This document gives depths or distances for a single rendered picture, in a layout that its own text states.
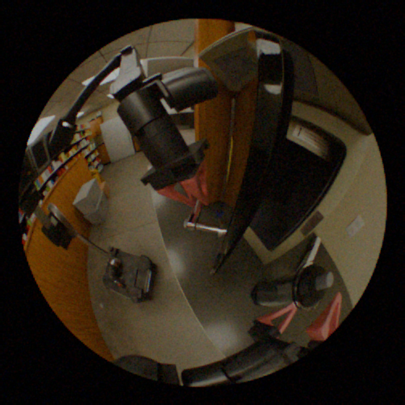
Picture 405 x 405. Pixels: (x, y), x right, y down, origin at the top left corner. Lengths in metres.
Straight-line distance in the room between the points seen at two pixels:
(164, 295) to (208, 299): 1.04
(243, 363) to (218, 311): 0.28
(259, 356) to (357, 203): 0.67
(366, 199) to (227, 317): 0.75
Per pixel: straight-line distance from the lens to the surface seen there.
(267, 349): 0.17
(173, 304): 1.39
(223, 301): 0.41
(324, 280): 0.24
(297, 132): 0.27
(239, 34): 0.24
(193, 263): 0.41
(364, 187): 0.70
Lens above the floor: 1.34
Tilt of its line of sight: 46 degrees down
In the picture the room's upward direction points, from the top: straight up
